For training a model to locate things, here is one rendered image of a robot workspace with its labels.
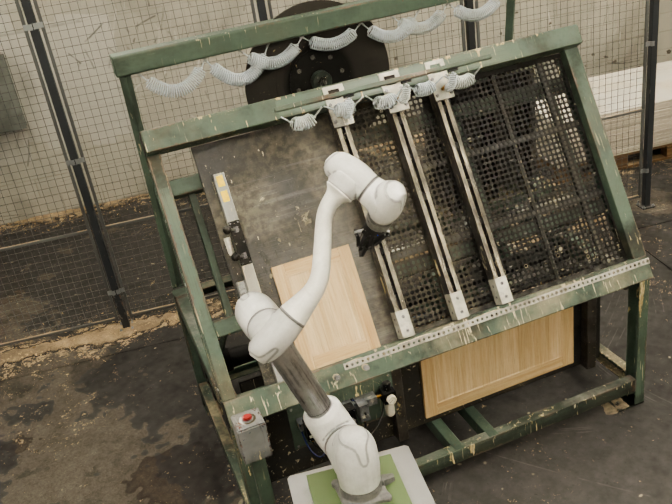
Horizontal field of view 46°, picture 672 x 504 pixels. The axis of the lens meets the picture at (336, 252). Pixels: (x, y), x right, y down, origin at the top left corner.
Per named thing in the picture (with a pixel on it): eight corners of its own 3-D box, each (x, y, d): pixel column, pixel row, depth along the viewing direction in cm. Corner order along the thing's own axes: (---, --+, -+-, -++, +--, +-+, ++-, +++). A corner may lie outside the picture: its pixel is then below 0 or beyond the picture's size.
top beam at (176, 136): (145, 159, 342) (145, 153, 332) (138, 137, 342) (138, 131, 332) (573, 49, 400) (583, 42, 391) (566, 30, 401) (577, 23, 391)
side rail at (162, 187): (220, 400, 344) (222, 402, 334) (146, 161, 348) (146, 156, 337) (233, 395, 346) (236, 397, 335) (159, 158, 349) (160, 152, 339)
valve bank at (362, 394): (305, 469, 339) (296, 426, 328) (295, 450, 351) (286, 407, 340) (409, 429, 352) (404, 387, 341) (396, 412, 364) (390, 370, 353)
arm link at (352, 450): (349, 502, 278) (341, 454, 268) (328, 472, 293) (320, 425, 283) (389, 484, 283) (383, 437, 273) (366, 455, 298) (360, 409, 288)
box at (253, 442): (245, 467, 319) (237, 432, 311) (238, 449, 329) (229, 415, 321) (273, 456, 322) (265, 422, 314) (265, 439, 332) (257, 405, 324)
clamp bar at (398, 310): (394, 340, 360) (412, 340, 337) (316, 95, 364) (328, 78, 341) (414, 333, 363) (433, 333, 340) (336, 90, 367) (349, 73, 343)
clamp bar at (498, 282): (492, 306, 374) (515, 304, 351) (416, 70, 378) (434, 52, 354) (510, 300, 376) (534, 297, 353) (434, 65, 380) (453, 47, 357)
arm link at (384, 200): (404, 213, 259) (373, 188, 261) (418, 189, 246) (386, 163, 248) (384, 233, 254) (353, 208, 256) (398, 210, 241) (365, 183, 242)
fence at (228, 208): (276, 382, 345) (277, 382, 341) (211, 176, 348) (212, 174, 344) (287, 378, 346) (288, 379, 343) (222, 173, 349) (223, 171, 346)
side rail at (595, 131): (620, 261, 400) (633, 259, 390) (553, 57, 404) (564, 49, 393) (633, 256, 403) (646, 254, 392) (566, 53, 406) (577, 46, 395)
